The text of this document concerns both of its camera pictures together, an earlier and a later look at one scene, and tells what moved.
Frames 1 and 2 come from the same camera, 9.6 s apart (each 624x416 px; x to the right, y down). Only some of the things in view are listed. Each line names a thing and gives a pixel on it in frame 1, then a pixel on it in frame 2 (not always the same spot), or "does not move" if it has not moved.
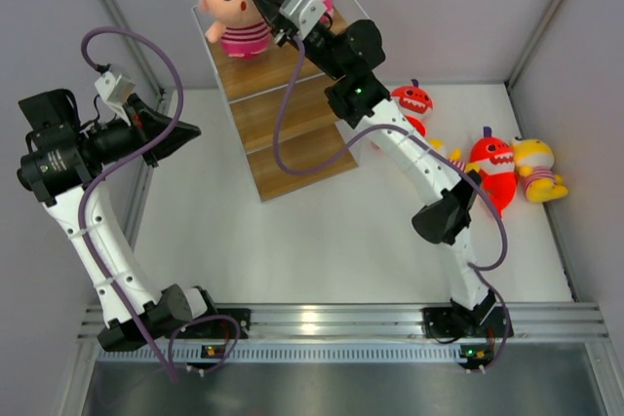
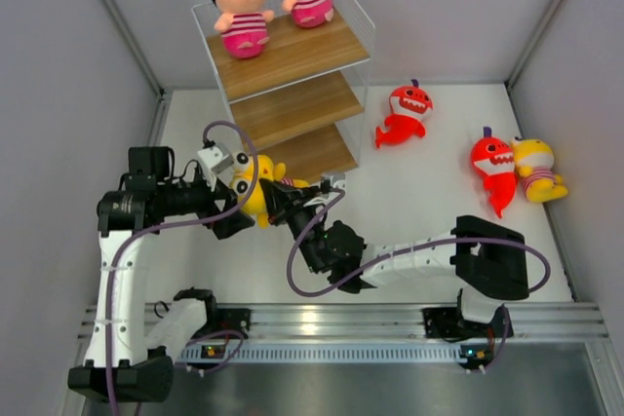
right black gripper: x=279 y=29 -> x=286 y=203
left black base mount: x=221 y=328 does not move
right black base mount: x=448 y=323 does not move
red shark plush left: x=414 y=103 does not move
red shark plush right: x=494 y=160 does not move
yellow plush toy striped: x=454 y=157 -> x=244 y=179
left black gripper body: x=116 y=139 -> x=188 y=198
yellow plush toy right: x=534 y=160 does not move
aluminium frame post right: x=510 y=83 does not move
